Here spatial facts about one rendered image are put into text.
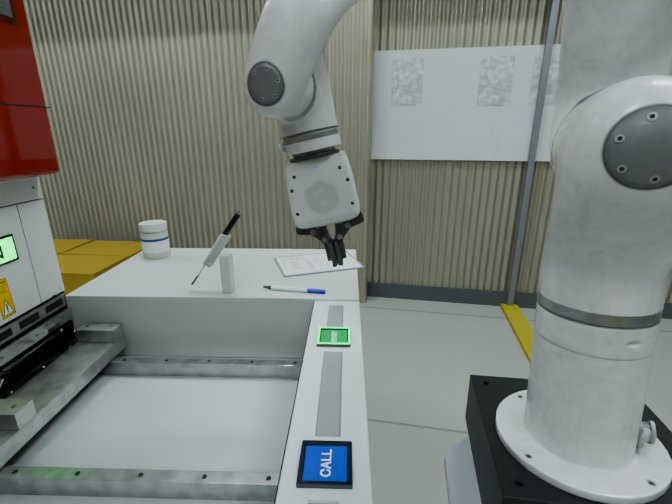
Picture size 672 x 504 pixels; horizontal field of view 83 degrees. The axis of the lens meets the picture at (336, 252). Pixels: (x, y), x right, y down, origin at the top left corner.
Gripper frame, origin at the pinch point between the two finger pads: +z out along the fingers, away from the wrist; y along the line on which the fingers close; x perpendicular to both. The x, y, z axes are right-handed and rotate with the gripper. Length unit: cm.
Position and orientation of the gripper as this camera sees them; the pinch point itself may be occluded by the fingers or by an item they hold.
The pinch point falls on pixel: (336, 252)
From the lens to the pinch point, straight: 60.5
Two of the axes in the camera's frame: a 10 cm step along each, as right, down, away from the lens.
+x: 0.3, -3.0, 9.5
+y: 9.8, -1.9, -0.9
